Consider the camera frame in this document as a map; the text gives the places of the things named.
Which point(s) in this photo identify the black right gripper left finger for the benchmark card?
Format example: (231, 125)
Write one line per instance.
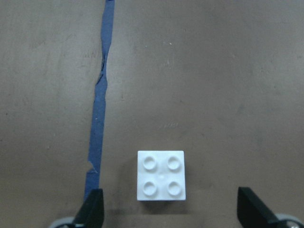
(91, 213)

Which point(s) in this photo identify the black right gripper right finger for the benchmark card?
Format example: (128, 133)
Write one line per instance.
(252, 212)

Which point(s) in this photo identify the white block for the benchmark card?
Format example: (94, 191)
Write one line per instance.
(161, 176)

